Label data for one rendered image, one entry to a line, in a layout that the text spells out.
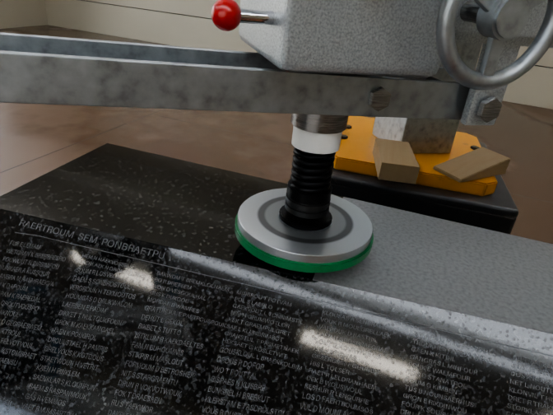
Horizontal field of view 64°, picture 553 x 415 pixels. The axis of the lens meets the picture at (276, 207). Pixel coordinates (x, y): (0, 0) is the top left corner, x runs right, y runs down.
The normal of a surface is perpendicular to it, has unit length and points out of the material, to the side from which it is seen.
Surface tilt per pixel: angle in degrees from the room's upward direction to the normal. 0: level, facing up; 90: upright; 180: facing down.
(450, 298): 0
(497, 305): 0
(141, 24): 90
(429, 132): 90
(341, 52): 90
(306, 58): 90
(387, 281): 0
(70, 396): 45
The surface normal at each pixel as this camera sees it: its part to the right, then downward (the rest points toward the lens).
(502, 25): 0.27, 0.48
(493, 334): -0.11, -0.32
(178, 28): -0.36, 0.41
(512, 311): 0.09, -0.88
